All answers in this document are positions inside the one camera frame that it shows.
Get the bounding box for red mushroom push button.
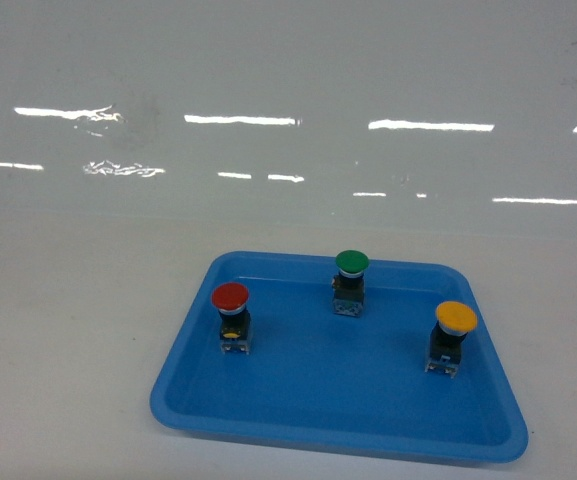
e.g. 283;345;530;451
211;282;252;354

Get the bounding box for yellow mushroom push button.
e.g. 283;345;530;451
424;301;478;378

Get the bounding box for green mushroom push button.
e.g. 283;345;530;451
332;250;370;317

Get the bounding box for blue plastic tray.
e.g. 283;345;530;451
150;251;529;463

